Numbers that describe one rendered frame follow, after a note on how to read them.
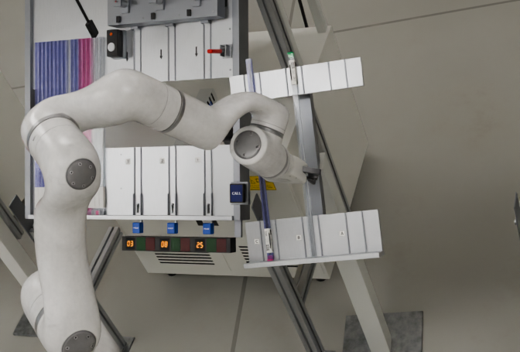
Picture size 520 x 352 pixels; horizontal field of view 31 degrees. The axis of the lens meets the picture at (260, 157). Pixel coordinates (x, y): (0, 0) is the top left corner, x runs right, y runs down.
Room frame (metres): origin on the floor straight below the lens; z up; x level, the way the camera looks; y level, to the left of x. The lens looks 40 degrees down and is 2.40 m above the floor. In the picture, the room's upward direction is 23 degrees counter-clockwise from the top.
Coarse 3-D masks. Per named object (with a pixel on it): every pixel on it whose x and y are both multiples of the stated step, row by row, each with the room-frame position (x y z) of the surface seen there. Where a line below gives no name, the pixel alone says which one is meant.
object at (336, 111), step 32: (256, 32) 2.75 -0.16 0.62; (256, 64) 2.57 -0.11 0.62; (192, 96) 2.55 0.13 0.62; (224, 96) 2.48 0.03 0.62; (320, 96) 2.39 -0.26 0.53; (352, 96) 2.60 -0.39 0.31; (128, 128) 2.52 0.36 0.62; (288, 128) 2.19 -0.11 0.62; (352, 128) 2.53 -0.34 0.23; (352, 160) 2.46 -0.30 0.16; (256, 192) 2.13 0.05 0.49; (288, 192) 2.07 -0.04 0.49; (352, 192) 2.38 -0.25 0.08; (128, 224) 2.41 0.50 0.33; (160, 224) 2.34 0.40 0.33; (192, 224) 2.28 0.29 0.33; (224, 224) 2.21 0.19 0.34; (160, 256) 2.38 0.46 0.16; (192, 256) 2.31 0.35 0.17; (224, 256) 2.25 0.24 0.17
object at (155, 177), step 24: (120, 168) 2.09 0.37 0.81; (144, 168) 2.05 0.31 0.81; (168, 168) 2.00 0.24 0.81; (192, 168) 1.96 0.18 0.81; (216, 168) 1.93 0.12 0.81; (120, 192) 2.05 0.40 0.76; (144, 192) 2.00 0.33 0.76; (168, 192) 1.96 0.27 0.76; (192, 192) 1.92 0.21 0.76; (216, 192) 1.89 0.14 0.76
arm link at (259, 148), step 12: (240, 132) 1.52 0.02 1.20; (252, 132) 1.51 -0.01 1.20; (264, 132) 1.50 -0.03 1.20; (276, 132) 1.52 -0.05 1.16; (240, 144) 1.50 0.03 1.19; (252, 144) 1.49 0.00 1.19; (264, 144) 1.48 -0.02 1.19; (276, 144) 1.51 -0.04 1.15; (240, 156) 1.48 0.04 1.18; (252, 156) 1.47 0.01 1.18; (264, 156) 1.46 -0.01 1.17; (276, 156) 1.50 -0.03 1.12; (252, 168) 1.48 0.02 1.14; (264, 168) 1.48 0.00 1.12; (276, 168) 1.50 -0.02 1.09
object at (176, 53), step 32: (32, 0) 2.56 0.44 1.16; (64, 0) 2.49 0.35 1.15; (96, 0) 2.43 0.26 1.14; (32, 32) 2.50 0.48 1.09; (64, 32) 2.43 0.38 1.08; (128, 32) 2.31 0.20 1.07; (160, 32) 2.25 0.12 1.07; (192, 32) 2.19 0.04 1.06; (224, 32) 2.13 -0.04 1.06; (32, 64) 2.44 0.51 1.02; (128, 64) 2.25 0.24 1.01; (160, 64) 2.19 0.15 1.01; (192, 64) 2.14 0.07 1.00; (224, 64) 2.08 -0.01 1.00
